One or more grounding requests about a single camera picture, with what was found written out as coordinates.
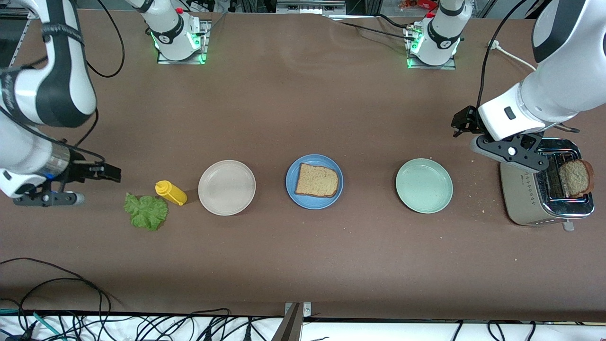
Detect green lettuce leaf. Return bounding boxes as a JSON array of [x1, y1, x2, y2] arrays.
[[124, 192, 169, 232]]

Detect yellow mustard squeeze bottle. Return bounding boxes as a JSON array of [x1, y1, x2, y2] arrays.
[[155, 180, 187, 206]]

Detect brown bread slice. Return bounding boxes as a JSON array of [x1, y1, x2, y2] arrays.
[[294, 162, 339, 198], [559, 159, 595, 198]]

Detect light green round plate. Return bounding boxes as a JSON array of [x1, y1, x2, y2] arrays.
[[395, 158, 454, 214]]

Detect beige round plate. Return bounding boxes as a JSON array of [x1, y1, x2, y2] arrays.
[[198, 160, 257, 216]]

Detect blue round plate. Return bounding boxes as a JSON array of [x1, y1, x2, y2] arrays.
[[285, 154, 345, 210]]

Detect beige chrome toaster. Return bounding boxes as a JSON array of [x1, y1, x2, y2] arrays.
[[499, 137, 595, 232]]

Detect red packet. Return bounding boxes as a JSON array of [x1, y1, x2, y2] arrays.
[[400, 0, 438, 11]]

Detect grey aluminium profile leg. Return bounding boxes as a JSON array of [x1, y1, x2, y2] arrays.
[[271, 303, 303, 341]]

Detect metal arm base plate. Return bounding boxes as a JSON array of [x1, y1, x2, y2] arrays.
[[405, 26, 457, 71], [157, 20, 209, 65]]

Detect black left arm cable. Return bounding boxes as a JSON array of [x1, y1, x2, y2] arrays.
[[476, 0, 530, 108]]

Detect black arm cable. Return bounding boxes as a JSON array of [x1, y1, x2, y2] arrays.
[[476, 0, 530, 108], [0, 0, 125, 164]]

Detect white toaster power cord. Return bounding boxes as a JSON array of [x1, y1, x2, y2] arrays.
[[488, 40, 538, 72]]

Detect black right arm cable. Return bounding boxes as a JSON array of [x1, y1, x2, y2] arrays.
[[0, 0, 125, 164]]

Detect black looping floor cable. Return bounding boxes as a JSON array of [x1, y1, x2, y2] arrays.
[[0, 258, 112, 327]]

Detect black table cable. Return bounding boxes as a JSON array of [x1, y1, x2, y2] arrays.
[[331, 19, 411, 41]]

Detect teal cable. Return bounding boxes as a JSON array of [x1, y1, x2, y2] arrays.
[[0, 308, 62, 340]]

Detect black floor cable bundle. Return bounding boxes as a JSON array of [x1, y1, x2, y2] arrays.
[[0, 308, 285, 341]]

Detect metal frame piece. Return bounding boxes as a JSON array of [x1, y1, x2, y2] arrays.
[[276, 0, 347, 15]]

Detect black hanging cables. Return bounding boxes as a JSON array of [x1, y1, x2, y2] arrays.
[[452, 321, 536, 341]]

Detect silver metal table bracket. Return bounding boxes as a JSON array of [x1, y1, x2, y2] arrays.
[[284, 302, 312, 318]]

